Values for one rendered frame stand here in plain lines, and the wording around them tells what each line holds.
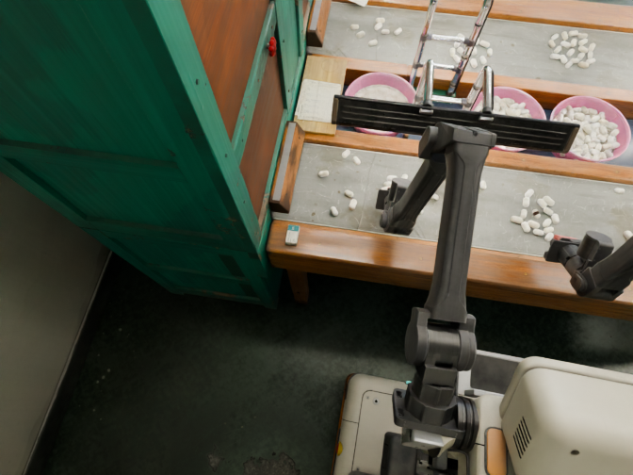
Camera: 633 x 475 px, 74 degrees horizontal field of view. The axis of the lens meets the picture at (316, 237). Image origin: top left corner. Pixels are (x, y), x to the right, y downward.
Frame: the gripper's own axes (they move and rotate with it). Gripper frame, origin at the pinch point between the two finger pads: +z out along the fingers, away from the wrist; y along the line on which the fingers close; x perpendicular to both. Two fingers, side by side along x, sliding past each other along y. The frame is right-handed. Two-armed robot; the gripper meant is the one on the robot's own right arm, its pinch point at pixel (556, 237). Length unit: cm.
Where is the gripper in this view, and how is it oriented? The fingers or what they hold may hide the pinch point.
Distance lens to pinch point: 138.7
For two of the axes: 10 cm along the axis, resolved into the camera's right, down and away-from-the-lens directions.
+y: -9.9, -1.5, 0.6
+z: 1.3, -4.7, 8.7
